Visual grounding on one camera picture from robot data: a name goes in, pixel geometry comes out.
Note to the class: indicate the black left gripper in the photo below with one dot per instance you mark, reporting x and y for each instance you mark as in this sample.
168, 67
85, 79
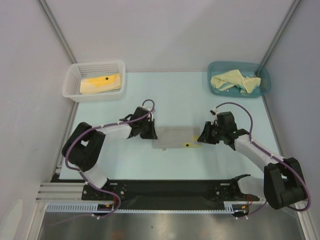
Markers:
151, 135

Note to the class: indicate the teal translucent plastic bin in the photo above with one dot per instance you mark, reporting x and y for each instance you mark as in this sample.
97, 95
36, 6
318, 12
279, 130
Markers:
247, 69

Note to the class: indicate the left aluminium frame post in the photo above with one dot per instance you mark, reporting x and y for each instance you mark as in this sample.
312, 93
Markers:
44, 7

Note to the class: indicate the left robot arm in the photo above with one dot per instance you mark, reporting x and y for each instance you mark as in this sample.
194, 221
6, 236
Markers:
83, 148

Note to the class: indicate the yellow cream towel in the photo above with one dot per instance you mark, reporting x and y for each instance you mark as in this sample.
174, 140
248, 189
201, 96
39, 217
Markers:
100, 84

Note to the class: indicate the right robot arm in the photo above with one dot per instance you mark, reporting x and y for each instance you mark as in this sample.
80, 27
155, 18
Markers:
283, 182

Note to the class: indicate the white perforated plastic basket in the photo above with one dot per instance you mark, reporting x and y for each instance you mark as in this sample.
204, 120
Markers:
77, 72

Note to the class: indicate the yellow-green grey towel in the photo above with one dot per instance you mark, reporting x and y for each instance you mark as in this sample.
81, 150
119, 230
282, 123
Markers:
176, 137

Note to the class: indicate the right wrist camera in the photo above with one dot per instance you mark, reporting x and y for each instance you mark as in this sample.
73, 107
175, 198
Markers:
214, 112

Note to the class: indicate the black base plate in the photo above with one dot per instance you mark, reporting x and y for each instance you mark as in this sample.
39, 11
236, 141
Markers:
171, 195

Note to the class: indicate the left slotted cable duct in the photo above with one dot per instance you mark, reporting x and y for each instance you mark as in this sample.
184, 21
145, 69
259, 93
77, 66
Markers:
94, 208

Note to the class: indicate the aluminium front rail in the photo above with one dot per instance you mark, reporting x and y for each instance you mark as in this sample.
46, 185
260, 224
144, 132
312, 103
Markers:
68, 192

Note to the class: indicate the aluminium frame post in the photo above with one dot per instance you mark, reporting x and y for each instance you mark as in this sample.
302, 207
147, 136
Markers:
44, 7
281, 30

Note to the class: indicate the pale yellow towel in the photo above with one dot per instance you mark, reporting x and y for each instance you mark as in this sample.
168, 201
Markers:
234, 78

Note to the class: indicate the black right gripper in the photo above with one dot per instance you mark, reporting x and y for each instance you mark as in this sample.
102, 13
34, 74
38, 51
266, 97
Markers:
208, 134

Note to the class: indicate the right aluminium frame post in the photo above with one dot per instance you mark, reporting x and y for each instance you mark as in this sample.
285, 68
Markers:
281, 30

